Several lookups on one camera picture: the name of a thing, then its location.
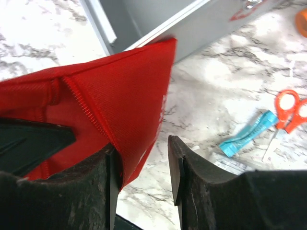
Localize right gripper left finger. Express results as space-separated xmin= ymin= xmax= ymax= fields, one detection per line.
xmin=0 ymin=144 xmax=120 ymax=230

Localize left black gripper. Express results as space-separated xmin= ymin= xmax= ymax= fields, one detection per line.
xmin=0 ymin=117 xmax=76 ymax=177

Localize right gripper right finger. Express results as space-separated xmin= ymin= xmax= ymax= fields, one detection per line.
xmin=168 ymin=136 xmax=307 ymax=230

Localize small clear pill packets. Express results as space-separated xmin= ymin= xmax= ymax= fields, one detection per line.
xmin=209 ymin=152 xmax=255 ymax=175

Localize teal bandage roll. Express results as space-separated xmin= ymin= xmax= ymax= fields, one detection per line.
xmin=218 ymin=110 xmax=279 ymax=158

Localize red first aid pouch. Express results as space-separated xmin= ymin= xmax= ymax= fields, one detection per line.
xmin=0 ymin=38 xmax=177 ymax=187

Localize orange scissors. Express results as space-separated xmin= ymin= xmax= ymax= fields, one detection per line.
xmin=262 ymin=89 xmax=307 ymax=163

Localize brown medicine bottle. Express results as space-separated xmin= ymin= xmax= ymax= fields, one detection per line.
xmin=295 ymin=8 xmax=307 ymax=38

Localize silver metal case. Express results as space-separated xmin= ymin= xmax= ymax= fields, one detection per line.
xmin=81 ymin=0 xmax=279 ymax=61

